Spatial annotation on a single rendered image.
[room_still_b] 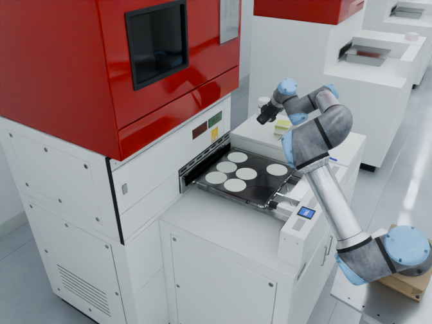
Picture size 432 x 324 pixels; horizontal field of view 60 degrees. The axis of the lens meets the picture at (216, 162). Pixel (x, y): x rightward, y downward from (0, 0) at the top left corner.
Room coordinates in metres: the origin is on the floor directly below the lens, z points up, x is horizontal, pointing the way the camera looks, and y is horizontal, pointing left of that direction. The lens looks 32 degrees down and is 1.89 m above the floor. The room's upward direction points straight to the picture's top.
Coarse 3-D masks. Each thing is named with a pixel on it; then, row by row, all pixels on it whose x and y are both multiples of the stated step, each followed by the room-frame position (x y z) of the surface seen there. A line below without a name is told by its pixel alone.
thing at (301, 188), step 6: (300, 180) 1.45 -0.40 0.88; (306, 180) 1.45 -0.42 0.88; (300, 186) 1.39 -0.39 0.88; (306, 186) 1.39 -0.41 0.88; (294, 192) 1.35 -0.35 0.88; (300, 192) 1.35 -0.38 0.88; (306, 192) 1.35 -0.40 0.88; (288, 204) 1.26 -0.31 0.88; (276, 216) 1.21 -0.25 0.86; (282, 216) 1.20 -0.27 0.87; (288, 216) 1.19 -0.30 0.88
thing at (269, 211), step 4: (200, 188) 1.46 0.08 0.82; (204, 188) 1.44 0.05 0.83; (212, 192) 1.42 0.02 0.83; (216, 192) 1.41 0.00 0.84; (220, 196) 1.39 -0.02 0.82; (224, 196) 1.38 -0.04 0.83; (228, 196) 1.37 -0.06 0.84; (232, 200) 1.36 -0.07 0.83; (236, 200) 1.35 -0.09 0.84; (244, 204) 1.33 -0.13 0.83; (248, 204) 1.32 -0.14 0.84; (252, 208) 1.31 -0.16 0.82; (256, 208) 1.30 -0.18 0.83; (260, 208) 1.29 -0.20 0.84; (268, 208) 1.27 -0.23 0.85; (272, 208) 1.27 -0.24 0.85; (264, 212) 1.28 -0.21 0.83; (268, 212) 1.27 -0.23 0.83; (272, 212) 1.26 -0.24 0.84; (272, 216) 1.26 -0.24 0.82
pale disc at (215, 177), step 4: (212, 172) 1.48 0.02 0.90; (216, 172) 1.48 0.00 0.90; (220, 172) 1.48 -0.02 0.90; (208, 176) 1.45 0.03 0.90; (212, 176) 1.45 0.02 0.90; (216, 176) 1.45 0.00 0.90; (220, 176) 1.45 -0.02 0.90; (224, 176) 1.45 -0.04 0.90; (208, 180) 1.42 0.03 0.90; (212, 180) 1.42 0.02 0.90; (216, 180) 1.42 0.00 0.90; (220, 180) 1.42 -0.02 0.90; (224, 180) 1.42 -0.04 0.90
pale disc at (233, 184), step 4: (228, 180) 1.42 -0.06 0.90; (232, 180) 1.42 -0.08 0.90; (236, 180) 1.42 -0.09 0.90; (240, 180) 1.42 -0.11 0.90; (224, 184) 1.38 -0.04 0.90; (228, 184) 1.38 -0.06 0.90; (232, 184) 1.38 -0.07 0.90; (236, 184) 1.38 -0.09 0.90; (240, 184) 1.38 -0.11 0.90; (244, 184) 1.38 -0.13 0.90; (228, 188) 1.35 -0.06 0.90; (232, 188) 1.35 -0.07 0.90; (236, 188) 1.35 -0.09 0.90; (240, 188) 1.35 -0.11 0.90
